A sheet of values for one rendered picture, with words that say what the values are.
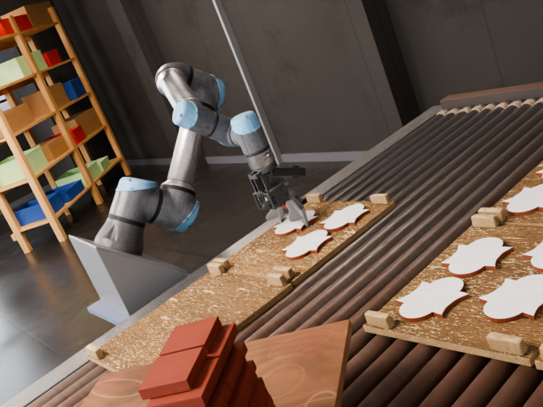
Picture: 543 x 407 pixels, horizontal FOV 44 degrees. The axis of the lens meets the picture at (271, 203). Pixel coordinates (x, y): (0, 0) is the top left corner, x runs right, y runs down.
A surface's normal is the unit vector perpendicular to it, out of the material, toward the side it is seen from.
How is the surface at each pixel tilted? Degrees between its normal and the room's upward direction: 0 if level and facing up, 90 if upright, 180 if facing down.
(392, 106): 90
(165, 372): 0
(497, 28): 90
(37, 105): 90
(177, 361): 0
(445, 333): 0
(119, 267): 90
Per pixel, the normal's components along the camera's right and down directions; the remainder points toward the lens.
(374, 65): -0.73, 0.47
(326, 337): -0.36, -0.89
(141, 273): 0.52, 0.07
